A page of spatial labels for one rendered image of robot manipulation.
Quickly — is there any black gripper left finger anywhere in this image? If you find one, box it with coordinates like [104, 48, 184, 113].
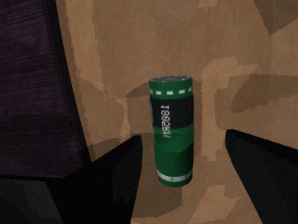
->
[0, 135, 142, 224]

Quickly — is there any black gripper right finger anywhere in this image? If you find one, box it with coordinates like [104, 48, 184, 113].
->
[225, 129, 298, 224]

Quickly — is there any green cylindrical battery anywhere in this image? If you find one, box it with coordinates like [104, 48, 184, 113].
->
[149, 75, 194, 186]

